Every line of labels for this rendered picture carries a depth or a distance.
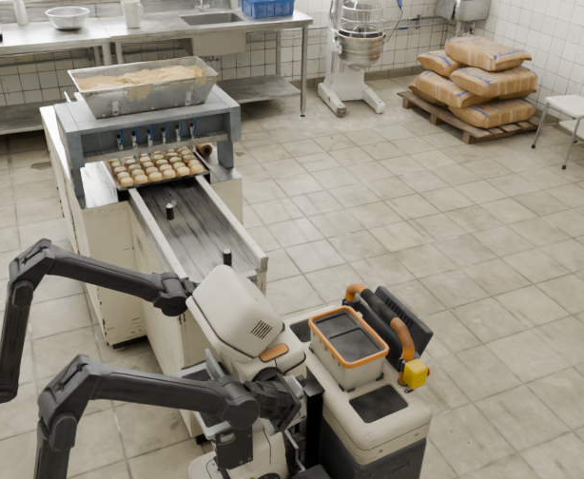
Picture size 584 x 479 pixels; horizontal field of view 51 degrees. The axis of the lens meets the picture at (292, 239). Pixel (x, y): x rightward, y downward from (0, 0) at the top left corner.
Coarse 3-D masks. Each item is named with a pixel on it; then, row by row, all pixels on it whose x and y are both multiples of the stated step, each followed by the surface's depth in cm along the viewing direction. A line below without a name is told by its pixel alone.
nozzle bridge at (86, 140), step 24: (216, 96) 271; (72, 120) 244; (96, 120) 245; (120, 120) 245; (144, 120) 246; (168, 120) 250; (192, 120) 264; (216, 120) 269; (240, 120) 265; (72, 144) 237; (96, 144) 250; (144, 144) 257; (168, 144) 259; (192, 144) 264; (72, 168) 242
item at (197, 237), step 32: (192, 192) 266; (160, 224) 243; (192, 224) 244; (160, 256) 225; (192, 256) 225; (224, 256) 217; (160, 320) 251; (192, 320) 218; (160, 352) 271; (192, 352) 225; (192, 416) 242
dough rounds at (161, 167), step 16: (112, 160) 273; (128, 160) 274; (144, 160) 274; (160, 160) 274; (176, 160) 275; (192, 160) 275; (112, 176) 264; (128, 176) 262; (144, 176) 261; (160, 176) 261; (176, 176) 266
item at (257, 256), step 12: (192, 180) 272; (204, 180) 264; (204, 192) 258; (216, 204) 247; (228, 216) 238; (228, 228) 239; (240, 228) 231; (240, 240) 230; (252, 240) 223; (252, 252) 220; (264, 264) 216
